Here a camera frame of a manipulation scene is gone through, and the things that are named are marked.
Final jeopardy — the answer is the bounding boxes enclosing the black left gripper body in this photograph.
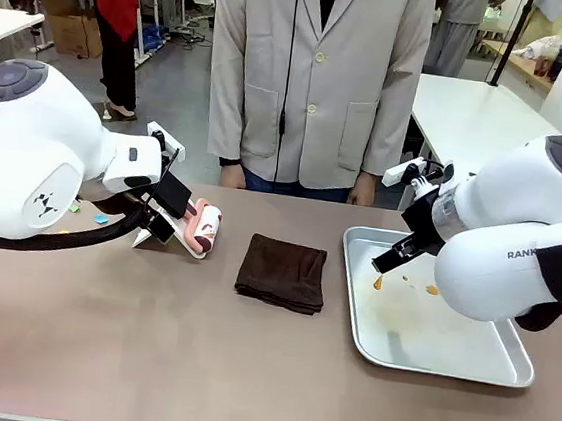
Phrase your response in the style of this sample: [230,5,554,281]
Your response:
[140,144,182,221]

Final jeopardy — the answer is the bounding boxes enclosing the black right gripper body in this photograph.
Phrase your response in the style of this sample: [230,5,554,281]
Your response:
[396,185,454,257]

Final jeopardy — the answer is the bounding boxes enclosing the pink patterned lint roller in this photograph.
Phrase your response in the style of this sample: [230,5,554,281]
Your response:
[179,195,227,260]

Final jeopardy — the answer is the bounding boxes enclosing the dark brown cloth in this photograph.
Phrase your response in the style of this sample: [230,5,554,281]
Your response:
[231,230,332,318]

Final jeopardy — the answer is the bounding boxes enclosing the person's right hand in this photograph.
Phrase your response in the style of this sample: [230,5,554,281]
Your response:
[217,163,249,191]

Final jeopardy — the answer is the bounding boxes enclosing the person's left hand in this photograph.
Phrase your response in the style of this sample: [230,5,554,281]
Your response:
[346,171,379,208]

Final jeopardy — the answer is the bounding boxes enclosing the white folded stand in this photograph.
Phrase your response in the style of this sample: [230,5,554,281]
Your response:
[130,202,212,263]

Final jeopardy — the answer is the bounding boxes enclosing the silver metal tray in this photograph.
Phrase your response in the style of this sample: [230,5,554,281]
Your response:
[328,223,550,391]

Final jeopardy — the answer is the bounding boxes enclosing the dark floor mat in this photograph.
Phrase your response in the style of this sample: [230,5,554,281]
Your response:
[100,100,142,125]

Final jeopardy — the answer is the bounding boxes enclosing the person in beige jacket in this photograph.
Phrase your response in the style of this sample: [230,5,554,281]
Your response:
[197,0,438,202]

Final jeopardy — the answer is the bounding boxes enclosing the person in red vest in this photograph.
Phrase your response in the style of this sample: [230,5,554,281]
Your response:
[57,0,149,119]

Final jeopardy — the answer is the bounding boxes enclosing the brown cardboard box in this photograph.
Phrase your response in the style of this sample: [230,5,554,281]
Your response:
[36,0,109,60]

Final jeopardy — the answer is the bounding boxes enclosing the wooden background desk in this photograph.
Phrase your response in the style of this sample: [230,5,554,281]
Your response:
[476,39,560,93]

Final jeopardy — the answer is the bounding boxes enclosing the person in grey clothes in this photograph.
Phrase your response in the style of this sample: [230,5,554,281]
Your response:
[422,0,491,82]

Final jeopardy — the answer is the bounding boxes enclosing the brown drink cup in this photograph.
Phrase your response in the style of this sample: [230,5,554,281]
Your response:
[532,53,553,79]

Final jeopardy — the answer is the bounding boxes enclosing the black vertical pole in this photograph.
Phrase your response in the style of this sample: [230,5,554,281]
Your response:
[489,0,536,90]

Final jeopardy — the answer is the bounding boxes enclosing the white plastic bag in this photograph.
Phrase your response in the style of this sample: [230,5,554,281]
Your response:
[509,30,562,64]

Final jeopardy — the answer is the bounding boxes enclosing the dark bottle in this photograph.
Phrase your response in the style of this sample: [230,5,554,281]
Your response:
[547,43,562,84]

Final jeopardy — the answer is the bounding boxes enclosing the small white side table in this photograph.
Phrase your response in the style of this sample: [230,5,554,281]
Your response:
[0,8,46,76]

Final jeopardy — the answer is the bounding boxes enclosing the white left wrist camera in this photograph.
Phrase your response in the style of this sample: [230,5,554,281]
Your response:
[144,120,189,164]

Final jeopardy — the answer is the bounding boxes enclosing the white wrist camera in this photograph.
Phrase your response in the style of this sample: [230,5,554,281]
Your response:
[381,153,449,199]
[144,120,189,164]

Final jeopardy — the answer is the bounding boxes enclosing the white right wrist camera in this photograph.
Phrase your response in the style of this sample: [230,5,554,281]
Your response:
[381,153,449,199]

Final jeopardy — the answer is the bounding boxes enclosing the black left arm cable sleeve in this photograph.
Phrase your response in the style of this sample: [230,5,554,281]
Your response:
[0,179,157,265]

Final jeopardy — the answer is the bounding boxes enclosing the thin black microphone cable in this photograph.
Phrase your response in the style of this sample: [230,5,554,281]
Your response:
[273,0,301,182]

